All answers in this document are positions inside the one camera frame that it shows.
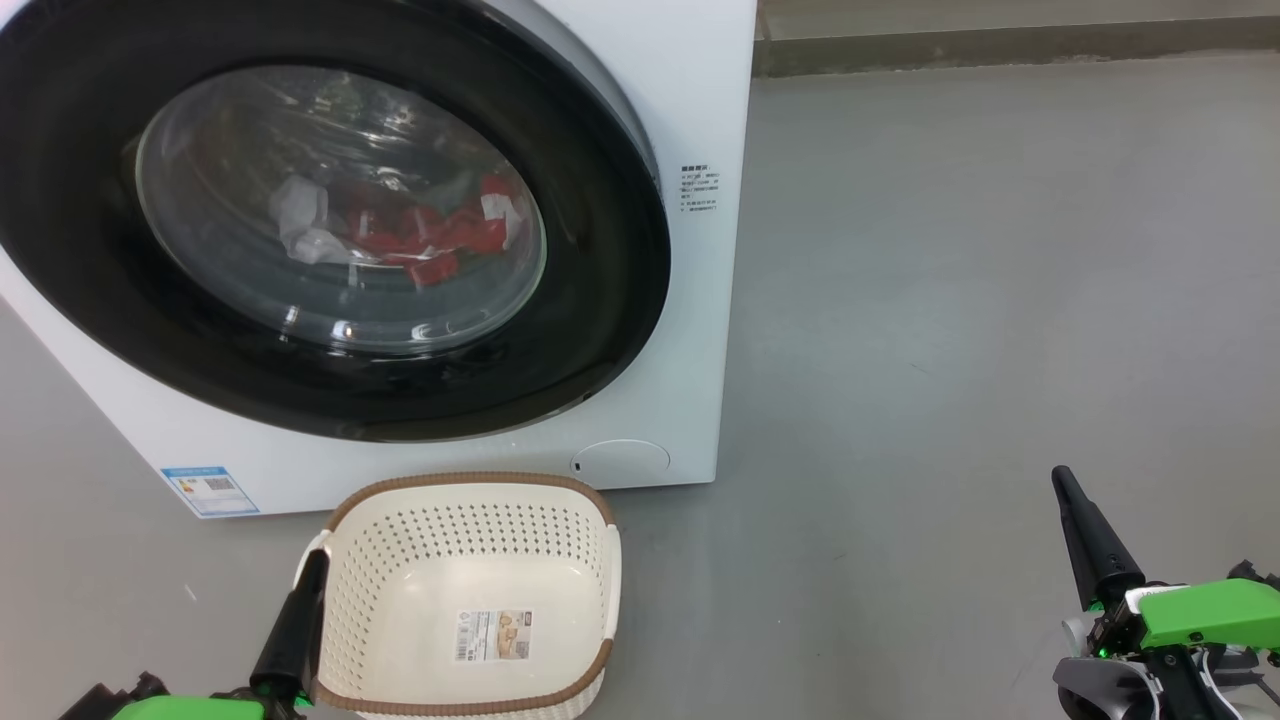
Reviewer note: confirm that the white washing machine body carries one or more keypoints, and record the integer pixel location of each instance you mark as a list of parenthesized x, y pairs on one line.
[(690, 400)]

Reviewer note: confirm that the cream perforated basket brown rim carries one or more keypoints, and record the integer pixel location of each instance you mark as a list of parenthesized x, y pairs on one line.
[(470, 560)]

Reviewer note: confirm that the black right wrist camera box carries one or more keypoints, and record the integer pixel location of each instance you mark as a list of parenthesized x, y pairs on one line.
[(1255, 576)]

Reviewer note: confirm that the grey baseboard strip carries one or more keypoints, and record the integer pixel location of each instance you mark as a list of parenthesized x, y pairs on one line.
[(1000, 45)]

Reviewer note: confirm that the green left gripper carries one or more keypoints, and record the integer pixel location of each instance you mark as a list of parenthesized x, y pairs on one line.
[(190, 708)]

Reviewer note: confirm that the paper product label sticker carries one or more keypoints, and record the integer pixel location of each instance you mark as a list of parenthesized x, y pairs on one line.
[(494, 635)]

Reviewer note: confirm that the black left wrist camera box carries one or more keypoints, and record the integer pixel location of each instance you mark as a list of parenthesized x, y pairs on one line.
[(110, 700)]

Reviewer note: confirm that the washing machine glass door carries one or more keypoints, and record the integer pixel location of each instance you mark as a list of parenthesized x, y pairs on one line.
[(600, 300)]

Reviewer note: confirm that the red and white clothes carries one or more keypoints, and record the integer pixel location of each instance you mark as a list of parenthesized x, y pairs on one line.
[(420, 235)]

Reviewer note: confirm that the round white filter cover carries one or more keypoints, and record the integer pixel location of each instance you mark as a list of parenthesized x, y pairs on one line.
[(625, 462)]

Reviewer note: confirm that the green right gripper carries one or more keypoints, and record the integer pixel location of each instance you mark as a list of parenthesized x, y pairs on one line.
[(1210, 612)]

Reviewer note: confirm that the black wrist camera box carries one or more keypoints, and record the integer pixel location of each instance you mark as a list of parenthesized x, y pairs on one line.
[(110, 700), (1255, 576)]

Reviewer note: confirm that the blue energy label sticker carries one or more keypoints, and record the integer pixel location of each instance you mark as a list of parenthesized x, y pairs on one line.
[(210, 490)]

